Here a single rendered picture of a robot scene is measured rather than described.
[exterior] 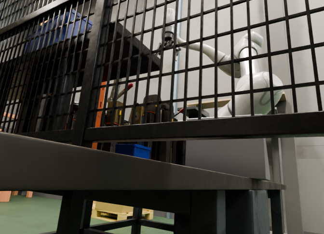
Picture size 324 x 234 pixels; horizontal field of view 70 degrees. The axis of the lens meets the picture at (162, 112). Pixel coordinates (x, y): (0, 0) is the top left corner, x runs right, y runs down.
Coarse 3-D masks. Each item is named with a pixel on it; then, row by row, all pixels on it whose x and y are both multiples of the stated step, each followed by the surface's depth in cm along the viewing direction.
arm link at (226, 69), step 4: (224, 56) 159; (228, 56) 158; (224, 60) 158; (228, 60) 156; (228, 64) 157; (236, 64) 154; (220, 68) 162; (224, 68) 160; (228, 68) 158; (236, 68) 155; (240, 68) 155; (224, 72) 163; (228, 72) 160; (236, 72) 157; (240, 72) 157; (236, 76) 159; (240, 76) 158
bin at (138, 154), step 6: (120, 144) 86; (126, 144) 85; (132, 144) 84; (120, 150) 86; (126, 150) 85; (132, 150) 83; (138, 150) 85; (144, 150) 88; (150, 150) 91; (138, 156) 85; (144, 156) 88
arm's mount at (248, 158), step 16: (192, 144) 99; (208, 144) 96; (224, 144) 93; (240, 144) 90; (256, 144) 87; (192, 160) 97; (208, 160) 94; (224, 160) 91; (240, 160) 89; (256, 160) 86; (256, 176) 85
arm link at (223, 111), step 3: (225, 105) 113; (222, 108) 114; (225, 108) 109; (219, 111) 115; (222, 111) 110; (225, 111) 108; (228, 111) 107; (219, 114) 111; (222, 114) 109; (225, 114) 107; (228, 114) 106
